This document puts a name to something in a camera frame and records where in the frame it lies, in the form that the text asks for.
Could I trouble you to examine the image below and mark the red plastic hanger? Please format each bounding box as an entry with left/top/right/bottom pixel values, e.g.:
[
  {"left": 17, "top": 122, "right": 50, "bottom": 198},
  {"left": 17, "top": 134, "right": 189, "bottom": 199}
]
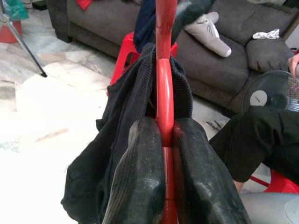
[{"left": 153, "top": 0, "right": 185, "bottom": 224}]

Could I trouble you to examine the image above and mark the red cushion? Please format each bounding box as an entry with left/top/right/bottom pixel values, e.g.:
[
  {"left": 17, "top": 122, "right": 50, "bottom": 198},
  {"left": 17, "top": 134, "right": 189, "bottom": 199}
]
[{"left": 76, "top": 0, "right": 94, "bottom": 11}]

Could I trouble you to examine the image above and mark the navy blue garment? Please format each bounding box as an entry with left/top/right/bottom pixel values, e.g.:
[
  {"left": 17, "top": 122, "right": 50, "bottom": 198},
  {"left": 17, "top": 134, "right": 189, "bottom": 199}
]
[{"left": 133, "top": 0, "right": 157, "bottom": 53}]

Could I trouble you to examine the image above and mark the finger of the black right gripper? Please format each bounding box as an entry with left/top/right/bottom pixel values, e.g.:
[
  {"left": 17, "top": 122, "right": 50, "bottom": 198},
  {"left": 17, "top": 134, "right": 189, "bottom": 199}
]
[{"left": 171, "top": 0, "right": 217, "bottom": 45}]

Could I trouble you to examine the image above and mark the person in black clothes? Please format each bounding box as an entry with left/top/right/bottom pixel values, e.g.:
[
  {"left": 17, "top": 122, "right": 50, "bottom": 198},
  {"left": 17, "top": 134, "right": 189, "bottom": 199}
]
[{"left": 209, "top": 52, "right": 299, "bottom": 194}]

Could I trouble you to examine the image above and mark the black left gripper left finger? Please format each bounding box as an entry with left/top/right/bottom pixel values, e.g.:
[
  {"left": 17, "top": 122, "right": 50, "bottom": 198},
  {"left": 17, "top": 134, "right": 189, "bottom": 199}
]
[{"left": 102, "top": 116, "right": 167, "bottom": 224}]

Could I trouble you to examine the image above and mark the black shirt with green print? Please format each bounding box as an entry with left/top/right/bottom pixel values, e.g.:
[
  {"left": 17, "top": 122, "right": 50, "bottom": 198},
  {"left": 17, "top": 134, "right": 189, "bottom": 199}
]
[{"left": 61, "top": 43, "right": 193, "bottom": 224}]

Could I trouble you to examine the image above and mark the silver clothes rack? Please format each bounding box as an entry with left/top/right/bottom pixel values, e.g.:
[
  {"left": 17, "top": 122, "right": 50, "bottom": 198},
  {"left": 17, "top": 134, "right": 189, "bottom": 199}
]
[{"left": 0, "top": 0, "right": 48, "bottom": 78}]

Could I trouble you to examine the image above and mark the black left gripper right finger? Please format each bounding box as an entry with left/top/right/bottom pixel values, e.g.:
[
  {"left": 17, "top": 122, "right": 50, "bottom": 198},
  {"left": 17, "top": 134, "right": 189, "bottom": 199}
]
[{"left": 172, "top": 118, "right": 251, "bottom": 224}]

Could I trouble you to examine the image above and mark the black power adapter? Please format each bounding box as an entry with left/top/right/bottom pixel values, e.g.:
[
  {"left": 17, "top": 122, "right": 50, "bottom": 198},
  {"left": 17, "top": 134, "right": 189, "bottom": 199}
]
[{"left": 31, "top": 0, "right": 49, "bottom": 11}]

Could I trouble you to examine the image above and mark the teal bin liner bag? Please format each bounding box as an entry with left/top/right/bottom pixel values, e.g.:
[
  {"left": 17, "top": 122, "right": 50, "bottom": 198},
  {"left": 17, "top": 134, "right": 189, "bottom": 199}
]
[{"left": 4, "top": 0, "right": 29, "bottom": 21}]

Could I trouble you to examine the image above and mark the white patterned cloth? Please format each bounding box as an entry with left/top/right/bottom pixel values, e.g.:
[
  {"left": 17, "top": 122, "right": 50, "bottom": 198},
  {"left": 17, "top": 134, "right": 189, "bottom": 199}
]
[{"left": 252, "top": 28, "right": 280, "bottom": 40}]

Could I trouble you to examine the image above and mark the long grey plush toy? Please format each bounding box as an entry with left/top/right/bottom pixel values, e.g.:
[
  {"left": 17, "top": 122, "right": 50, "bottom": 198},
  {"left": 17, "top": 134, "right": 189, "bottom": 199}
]
[{"left": 184, "top": 11, "right": 232, "bottom": 58}]

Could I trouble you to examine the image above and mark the grey standing fan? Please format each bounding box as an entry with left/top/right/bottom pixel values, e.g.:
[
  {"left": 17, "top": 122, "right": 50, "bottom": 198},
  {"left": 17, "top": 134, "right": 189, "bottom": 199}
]
[{"left": 238, "top": 70, "right": 299, "bottom": 224}]

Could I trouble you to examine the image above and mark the dark grey fabric sofa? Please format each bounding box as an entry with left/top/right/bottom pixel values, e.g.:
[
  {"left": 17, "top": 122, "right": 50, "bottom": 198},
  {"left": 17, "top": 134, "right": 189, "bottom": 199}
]
[{"left": 46, "top": 0, "right": 299, "bottom": 112}]

